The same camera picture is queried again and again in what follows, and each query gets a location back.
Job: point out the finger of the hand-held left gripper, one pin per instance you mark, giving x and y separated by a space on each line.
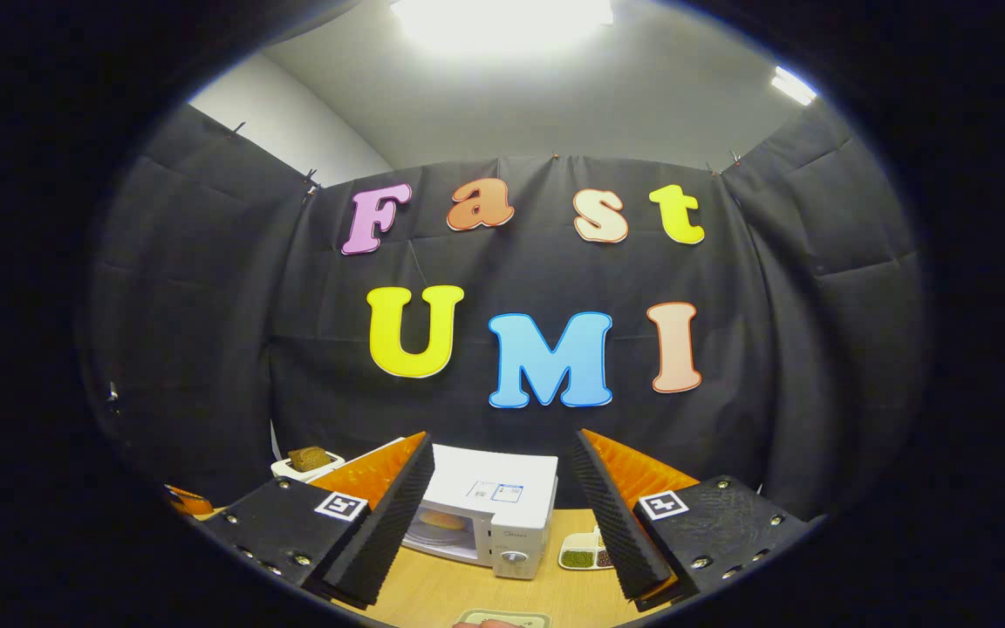
193 501

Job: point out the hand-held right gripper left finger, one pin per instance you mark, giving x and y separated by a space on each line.
385 532

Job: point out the white toaster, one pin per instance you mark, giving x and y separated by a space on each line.
328 467

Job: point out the brown bread slice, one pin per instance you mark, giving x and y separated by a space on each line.
309 459

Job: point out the round crumb-coated bread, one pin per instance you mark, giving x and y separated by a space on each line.
443 521

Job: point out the white divided dish of beans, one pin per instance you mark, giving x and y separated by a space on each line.
581 554

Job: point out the white microwave oven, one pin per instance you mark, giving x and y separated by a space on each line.
502 480

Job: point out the large ceiling light panel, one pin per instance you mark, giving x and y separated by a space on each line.
502 22

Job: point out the pale green tray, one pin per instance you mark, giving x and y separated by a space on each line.
520 617

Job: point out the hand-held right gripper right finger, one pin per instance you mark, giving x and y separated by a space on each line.
616 523

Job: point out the small ceiling light panel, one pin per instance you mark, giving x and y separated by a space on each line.
793 85

